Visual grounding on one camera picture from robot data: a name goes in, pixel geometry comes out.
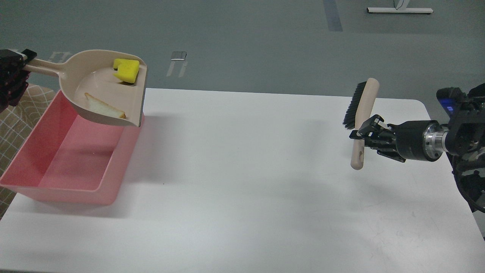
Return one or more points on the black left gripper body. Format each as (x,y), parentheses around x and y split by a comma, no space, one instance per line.
(13,79)

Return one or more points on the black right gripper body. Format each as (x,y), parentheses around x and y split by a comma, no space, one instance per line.
(420,140)

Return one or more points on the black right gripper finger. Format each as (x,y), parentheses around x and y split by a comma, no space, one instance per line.
(374,127)
(383,142)

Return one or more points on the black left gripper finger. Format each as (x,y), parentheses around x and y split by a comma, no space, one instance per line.
(28,55)

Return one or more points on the beige hand brush black bristles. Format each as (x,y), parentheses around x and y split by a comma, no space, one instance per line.
(359,110)

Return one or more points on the beige plastic dustpan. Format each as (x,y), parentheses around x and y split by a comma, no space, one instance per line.
(92,72)

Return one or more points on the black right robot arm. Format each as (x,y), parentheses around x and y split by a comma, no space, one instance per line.
(461,139)

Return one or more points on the pink plastic bin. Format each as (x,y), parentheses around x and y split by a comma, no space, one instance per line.
(67,158)

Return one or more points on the beige checkered cloth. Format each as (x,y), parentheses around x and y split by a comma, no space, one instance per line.
(16,123)

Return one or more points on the white bread slice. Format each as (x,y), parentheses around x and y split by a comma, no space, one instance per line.
(100,107)

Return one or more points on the yellow sponge piece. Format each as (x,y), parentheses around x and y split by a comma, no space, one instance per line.
(126,70)

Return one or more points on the white table leg base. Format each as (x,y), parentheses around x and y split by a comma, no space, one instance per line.
(400,7)

